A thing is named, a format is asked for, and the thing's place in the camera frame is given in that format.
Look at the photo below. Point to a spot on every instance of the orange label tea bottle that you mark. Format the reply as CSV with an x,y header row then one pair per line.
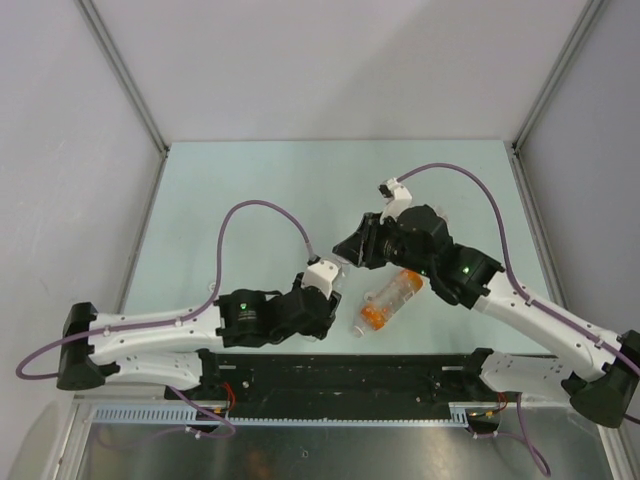
x,y
389,299

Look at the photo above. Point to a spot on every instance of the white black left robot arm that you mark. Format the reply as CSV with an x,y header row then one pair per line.
x,y
169,348

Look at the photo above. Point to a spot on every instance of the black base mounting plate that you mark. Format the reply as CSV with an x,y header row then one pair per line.
x,y
355,383

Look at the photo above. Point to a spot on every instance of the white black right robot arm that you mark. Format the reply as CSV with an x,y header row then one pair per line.
x,y
595,369

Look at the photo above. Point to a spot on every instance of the grey slotted cable duct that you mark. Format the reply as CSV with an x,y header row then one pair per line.
x,y
174,414

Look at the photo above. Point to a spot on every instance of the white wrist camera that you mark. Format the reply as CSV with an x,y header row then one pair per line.
x,y
320,276
397,198

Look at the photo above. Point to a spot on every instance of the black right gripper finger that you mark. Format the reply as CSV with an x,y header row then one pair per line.
x,y
365,254
346,249

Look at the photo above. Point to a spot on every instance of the aluminium frame post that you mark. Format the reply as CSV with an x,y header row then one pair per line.
x,y
116,62
575,42

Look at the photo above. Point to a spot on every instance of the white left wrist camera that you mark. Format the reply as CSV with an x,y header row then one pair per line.
x,y
320,276

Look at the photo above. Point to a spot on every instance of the left aluminium frame post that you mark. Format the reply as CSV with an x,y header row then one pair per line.
x,y
116,62

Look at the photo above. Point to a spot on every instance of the clear unlabelled plastic bottle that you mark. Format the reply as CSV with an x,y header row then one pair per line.
x,y
341,280

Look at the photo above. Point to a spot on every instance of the right aluminium frame post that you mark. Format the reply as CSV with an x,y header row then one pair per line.
x,y
575,42

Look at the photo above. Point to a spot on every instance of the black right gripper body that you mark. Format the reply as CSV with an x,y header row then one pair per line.
x,y
386,242

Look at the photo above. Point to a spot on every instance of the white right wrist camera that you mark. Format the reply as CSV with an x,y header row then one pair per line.
x,y
397,198

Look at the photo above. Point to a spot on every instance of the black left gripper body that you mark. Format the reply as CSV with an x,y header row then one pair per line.
x,y
319,329

